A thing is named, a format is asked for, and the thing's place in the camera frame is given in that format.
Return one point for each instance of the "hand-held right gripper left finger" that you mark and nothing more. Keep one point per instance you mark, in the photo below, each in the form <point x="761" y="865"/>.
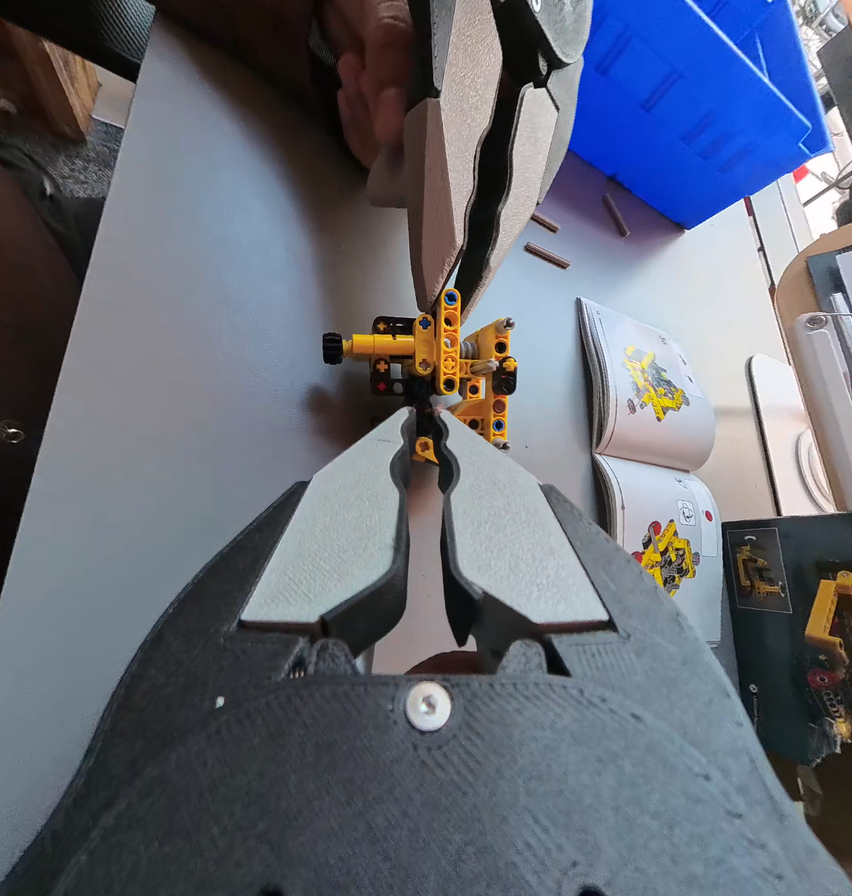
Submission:
<point x="328" y="553"/>

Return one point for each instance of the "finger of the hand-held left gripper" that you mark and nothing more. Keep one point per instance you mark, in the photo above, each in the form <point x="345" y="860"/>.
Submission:
<point x="538" y="147"/>
<point x="440" y="196"/>

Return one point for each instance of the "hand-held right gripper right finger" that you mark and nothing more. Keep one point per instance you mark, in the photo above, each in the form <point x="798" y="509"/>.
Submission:
<point x="524" y="560"/>

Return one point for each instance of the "yellow black lego vehicle model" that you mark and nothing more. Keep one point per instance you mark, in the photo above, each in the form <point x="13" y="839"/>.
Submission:
<point x="433" y="350"/>

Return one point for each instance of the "brown lego axle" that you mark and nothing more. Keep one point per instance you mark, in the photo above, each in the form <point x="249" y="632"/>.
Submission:
<point x="547" y="255"/>
<point x="616" y="215"/>
<point x="546" y="221"/>

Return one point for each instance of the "lego instruction booklet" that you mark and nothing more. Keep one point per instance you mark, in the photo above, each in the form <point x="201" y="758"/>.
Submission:
<point x="678" y="420"/>

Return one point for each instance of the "dark lego set box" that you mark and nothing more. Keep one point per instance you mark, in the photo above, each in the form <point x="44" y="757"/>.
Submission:
<point x="769" y="665"/>

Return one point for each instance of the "person's left hand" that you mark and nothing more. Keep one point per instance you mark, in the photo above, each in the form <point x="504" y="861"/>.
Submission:
<point x="370" y="84"/>

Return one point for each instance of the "blue plastic bin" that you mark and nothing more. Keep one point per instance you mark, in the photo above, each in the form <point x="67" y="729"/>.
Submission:
<point x="678" y="105"/>

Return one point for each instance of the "metal clasp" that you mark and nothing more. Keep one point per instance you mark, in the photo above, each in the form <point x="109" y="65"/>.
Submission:
<point x="9" y="430"/>

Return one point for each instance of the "white metal post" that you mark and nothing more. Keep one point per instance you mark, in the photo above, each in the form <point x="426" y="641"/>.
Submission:
<point x="825" y="392"/>

